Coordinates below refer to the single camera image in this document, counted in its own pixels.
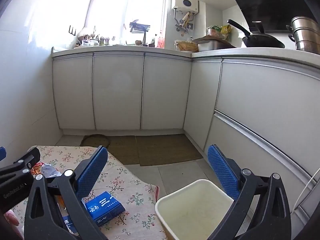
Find person's left hand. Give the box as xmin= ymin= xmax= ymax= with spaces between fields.
xmin=2 ymin=210 xmax=21 ymax=228

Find kitchen window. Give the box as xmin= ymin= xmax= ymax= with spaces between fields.
xmin=85 ymin=0 xmax=168 ymax=47

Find white plastic bin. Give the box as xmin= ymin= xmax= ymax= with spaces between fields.
xmin=155 ymin=179 xmax=235 ymax=240

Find black wok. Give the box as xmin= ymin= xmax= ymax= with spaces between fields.
xmin=227 ymin=19 xmax=285 ymax=49

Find white cable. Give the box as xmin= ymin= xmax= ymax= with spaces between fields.
xmin=295 ymin=165 xmax=320 ymax=212

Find blue and white biscuit box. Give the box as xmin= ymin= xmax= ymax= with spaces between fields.
xmin=54 ymin=195 xmax=79 ymax=237

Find narrow white cabinet door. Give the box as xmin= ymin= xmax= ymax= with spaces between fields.
xmin=184 ymin=59 xmax=222 ymax=150

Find red snack bag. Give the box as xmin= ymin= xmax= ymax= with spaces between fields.
xmin=29 ymin=162 xmax=63 ymax=178

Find large brown floor mat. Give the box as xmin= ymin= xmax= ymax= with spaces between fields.
xmin=136 ymin=133 xmax=204 ymax=167

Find small brown floor mat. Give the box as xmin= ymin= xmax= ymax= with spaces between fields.
xmin=106 ymin=135 xmax=140 ymax=165

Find yellow and green food packets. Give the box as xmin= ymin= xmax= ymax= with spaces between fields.
xmin=207 ymin=25 xmax=232 ymax=41

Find water heater pipes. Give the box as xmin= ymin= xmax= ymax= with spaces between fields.
xmin=174 ymin=10 xmax=195 ymax=37

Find round woven mat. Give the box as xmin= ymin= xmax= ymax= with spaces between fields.
xmin=80 ymin=134 xmax=111 ymax=148

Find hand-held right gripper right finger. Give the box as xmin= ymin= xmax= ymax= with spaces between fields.
xmin=207 ymin=144 xmax=293 ymax=240

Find dark dish rack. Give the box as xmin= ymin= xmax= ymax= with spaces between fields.
xmin=129 ymin=19 xmax=151 ymax=34

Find blue cardboard box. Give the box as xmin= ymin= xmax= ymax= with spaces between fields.
xmin=84 ymin=191 xmax=126 ymax=228

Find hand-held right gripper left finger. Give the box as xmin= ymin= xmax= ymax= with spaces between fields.
xmin=24 ymin=145 xmax=108 ymax=240

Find woven basket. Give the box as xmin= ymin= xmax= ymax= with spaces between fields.
xmin=175 ymin=40 xmax=199 ymax=52

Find white cabinet drawer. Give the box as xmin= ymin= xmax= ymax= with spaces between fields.
xmin=204 ymin=111 xmax=320 ymax=217
xmin=214 ymin=59 xmax=320 ymax=179

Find black range hood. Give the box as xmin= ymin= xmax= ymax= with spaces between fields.
xmin=221 ymin=0 xmax=318 ymax=33

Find stainless steel pot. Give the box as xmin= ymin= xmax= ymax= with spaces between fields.
xmin=286 ymin=16 xmax=320 ymax=55

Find floral tablecloth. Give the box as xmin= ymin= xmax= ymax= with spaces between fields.
xmin=11 ymin=145 xmax=168 ymax=240

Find red bottle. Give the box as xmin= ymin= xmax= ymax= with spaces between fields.
xmin=157 ymin=30 xmax=166 ymax=48

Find metal tray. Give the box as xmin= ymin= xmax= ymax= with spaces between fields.
xmin=197 ymin=39 xmax=237 ymax=53

